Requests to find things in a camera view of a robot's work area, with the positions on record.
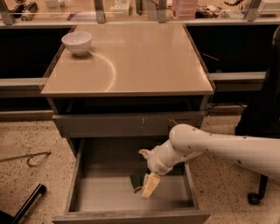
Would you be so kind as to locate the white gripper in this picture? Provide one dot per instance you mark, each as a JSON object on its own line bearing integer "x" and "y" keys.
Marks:
{"x": 155, "y": 164}

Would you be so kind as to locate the green yellow sponge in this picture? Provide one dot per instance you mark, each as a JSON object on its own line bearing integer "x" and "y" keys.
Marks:
{"x": 137, "y": 181}

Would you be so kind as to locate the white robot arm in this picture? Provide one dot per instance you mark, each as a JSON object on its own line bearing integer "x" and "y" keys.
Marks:
{"x": 258, "y": 154}

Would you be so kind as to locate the grey top drawer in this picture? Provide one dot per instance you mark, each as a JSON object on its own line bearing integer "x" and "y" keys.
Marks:
{"x": 124, "y": 125}

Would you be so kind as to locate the open middle drawer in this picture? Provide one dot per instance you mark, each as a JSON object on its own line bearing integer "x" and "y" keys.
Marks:
{"x": 101, "y": 191}

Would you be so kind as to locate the grey drawer cabinet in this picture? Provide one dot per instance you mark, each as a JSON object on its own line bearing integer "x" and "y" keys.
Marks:
{"x": 130, "y": 68}

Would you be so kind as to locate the black office chair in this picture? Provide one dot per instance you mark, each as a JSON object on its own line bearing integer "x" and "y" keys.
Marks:
{"x": 261, "y": 118}

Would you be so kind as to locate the white ceramic bowl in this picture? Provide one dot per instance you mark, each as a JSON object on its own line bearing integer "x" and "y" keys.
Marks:
{"x": 77, "y": 42}

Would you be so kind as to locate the pink plastic box stack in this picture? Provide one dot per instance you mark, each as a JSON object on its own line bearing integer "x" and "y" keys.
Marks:
{"x": 184, "y": 9}

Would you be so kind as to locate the white device on bench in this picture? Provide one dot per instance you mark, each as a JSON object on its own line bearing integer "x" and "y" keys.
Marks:
{"x": 269, "y": 7}

